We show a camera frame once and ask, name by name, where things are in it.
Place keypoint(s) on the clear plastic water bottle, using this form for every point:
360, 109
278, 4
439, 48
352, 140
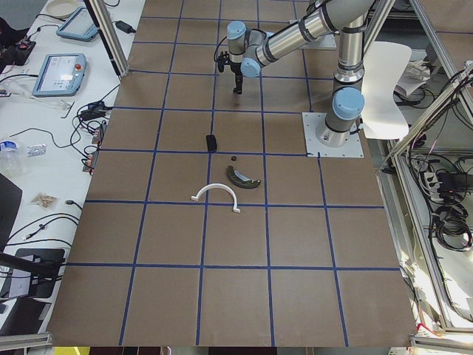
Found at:
10, 158

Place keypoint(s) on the white round plate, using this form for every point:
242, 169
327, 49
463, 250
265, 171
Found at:
62, 9

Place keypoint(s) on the near blue teach pendant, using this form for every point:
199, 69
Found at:
60, 75

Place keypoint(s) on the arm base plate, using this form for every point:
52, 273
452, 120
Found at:
314, 35
321, 142

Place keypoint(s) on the blue teach pendant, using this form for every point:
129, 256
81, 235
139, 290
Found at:
79, 26
60, 75

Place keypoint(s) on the white plastic chair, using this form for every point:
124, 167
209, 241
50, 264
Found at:
384, 65

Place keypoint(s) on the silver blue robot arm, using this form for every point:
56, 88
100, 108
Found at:
347, 21

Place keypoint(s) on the black brake pad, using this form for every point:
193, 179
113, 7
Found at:
211, 143

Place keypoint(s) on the black power adapter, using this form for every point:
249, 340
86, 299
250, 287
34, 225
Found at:
125, 27

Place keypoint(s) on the black monitor stand base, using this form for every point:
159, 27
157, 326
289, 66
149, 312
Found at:
31, 272

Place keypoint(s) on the green curved brake shoe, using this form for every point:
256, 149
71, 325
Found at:
240, 180

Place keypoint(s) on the white curved plastic clamp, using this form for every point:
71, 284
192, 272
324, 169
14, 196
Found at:
223, 190

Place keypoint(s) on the far blue teach pendant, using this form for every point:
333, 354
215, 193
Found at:
79, 26

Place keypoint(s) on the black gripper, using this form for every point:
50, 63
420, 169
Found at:
235, 69

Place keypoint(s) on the bag of small parts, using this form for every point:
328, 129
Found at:
44, 200

